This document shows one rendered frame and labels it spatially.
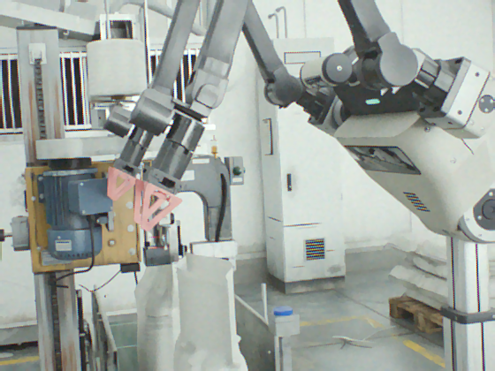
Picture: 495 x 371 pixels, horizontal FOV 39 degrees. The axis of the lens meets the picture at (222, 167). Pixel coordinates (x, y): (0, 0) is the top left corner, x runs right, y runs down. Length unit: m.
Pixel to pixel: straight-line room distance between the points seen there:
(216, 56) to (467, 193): 0.70
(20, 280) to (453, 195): 3.75
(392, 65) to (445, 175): 0.34
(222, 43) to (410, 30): 5.94
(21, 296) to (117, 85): 3.18
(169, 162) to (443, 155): 0.62
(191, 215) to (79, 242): 3.07
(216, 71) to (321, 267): 4.95
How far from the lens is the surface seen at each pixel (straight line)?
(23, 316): 4.99
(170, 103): 1.19
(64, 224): 1.94
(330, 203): 6.03
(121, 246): 2.16
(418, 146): 1.51
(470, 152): 1.56
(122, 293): 4.98
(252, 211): 6.44
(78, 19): 4.55
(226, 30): 1.22
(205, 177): 2.17
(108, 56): 1.95
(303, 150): 5.92
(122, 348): 3.54
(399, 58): 1.30
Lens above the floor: 1.41
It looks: 3 degrees down
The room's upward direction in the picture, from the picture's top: 3 degrees counter-clockwise
